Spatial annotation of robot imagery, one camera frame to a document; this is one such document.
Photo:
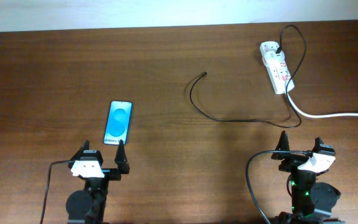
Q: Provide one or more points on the blue Galaxy smartphone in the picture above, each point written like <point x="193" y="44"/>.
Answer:
<point x="117" y="126"/>

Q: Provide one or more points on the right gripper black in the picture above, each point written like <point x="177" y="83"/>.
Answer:
<point x="291" y="160"/>

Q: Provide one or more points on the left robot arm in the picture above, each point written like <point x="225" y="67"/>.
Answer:
<point x="88" y="205"/>

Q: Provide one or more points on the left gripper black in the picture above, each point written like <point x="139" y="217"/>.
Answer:
<point x="114" y="174"/>

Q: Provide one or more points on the white USB charger plug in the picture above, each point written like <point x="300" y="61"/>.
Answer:
<point x="271" y="57"/>

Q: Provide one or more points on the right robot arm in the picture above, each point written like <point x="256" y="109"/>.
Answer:
<point x="311" y="201"/>

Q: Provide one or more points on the white power strip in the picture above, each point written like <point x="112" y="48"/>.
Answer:
<point x="278" y="72"/>

